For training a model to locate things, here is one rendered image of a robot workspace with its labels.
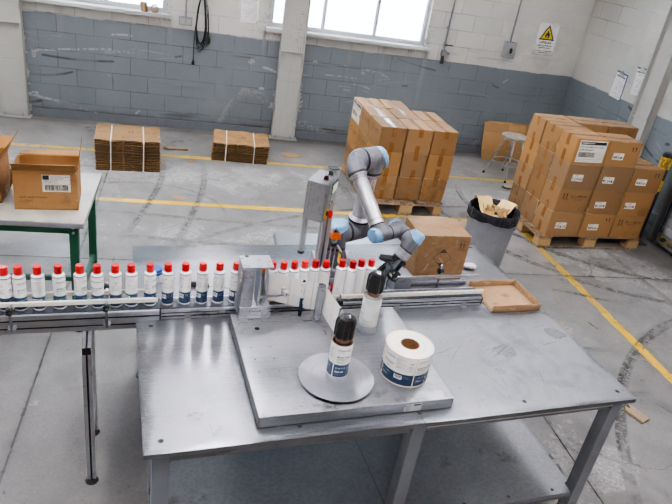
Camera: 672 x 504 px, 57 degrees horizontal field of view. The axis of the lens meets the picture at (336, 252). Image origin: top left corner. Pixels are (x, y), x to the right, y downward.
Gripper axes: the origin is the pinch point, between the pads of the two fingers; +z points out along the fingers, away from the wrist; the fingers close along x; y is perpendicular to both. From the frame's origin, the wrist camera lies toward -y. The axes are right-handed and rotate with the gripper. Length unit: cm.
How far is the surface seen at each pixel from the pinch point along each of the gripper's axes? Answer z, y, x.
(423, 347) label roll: -6, 63, -8
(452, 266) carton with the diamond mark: -27, -17, 47
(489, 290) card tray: -28, -7, 70
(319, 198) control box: -23, 0, -54
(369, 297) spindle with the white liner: -3.2, 30.6, -20.4
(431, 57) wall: -159, -506, 216
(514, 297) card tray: -34, 1, 79
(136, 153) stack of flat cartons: 114, -387, -51
